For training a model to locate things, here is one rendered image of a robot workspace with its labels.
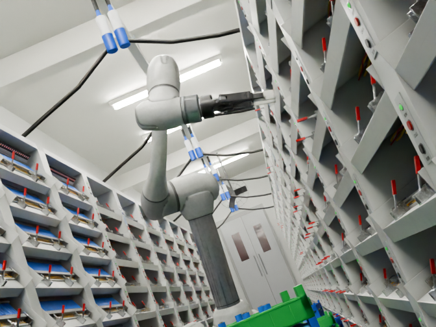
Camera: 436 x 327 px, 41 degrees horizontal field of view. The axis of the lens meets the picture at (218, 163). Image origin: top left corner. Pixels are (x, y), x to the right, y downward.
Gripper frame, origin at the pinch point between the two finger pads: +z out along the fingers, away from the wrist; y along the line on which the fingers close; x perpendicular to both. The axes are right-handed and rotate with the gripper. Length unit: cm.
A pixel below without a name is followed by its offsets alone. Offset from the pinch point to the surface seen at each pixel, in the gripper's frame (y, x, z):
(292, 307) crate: -35, 63, -1
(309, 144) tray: 54, 5, 15
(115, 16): 113, -96, -73
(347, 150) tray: -16.5, 24.3, 20.2
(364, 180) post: -16.3, 33.2, 23.4
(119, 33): 112, -86, -71
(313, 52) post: -15.9, -6.1, 15.8
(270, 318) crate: -36, 65, -7
